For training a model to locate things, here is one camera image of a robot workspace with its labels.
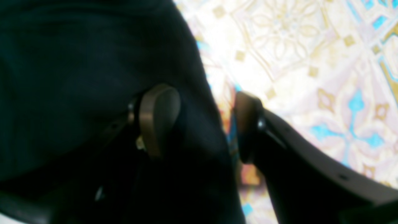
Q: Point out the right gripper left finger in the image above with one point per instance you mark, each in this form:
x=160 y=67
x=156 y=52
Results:
x=128 y=174

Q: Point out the patterned tablecloth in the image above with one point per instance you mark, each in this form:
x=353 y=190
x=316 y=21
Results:
x=327 y=67

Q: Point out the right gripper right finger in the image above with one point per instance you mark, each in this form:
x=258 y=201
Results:
x=305 y=185

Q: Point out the black T-shirt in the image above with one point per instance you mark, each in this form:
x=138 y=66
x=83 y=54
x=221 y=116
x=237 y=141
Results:
x=69 y=70

